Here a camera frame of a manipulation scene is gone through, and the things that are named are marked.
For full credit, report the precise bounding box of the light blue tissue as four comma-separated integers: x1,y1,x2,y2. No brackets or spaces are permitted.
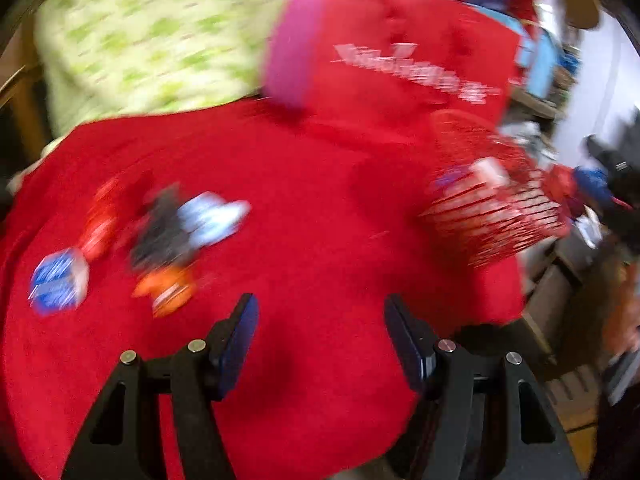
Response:
177,191,252,248

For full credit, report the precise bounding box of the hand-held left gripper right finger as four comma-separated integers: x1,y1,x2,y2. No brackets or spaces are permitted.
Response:
384,294,583,480

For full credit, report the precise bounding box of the red plastic mesh basket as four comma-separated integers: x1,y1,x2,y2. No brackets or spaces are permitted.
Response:
417,110,573,268

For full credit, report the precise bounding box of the blue and white small box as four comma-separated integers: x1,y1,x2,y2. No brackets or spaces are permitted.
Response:
27,249,91,317

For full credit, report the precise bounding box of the red blanket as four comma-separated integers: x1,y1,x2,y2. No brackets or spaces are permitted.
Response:
0,95,531,480

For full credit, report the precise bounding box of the red paper gift bag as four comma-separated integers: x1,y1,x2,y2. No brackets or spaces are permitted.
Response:
262,0,521,131

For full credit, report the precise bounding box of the black wrapper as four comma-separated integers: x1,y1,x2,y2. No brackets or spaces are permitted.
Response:
129,182,198,273

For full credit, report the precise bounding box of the orange wrapper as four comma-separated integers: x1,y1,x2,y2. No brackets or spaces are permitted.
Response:
132,265,197,318

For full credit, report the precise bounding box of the green floral quilt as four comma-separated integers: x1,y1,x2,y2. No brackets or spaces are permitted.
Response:
35,0,451,136

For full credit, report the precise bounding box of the red foil wrapper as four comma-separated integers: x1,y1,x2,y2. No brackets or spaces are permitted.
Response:
80,175,126,261

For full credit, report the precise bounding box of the person's right forearm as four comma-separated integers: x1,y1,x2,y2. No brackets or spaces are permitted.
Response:
602,260,640,361

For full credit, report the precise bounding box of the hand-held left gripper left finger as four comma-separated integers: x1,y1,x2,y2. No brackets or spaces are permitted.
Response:
60,292,261,480

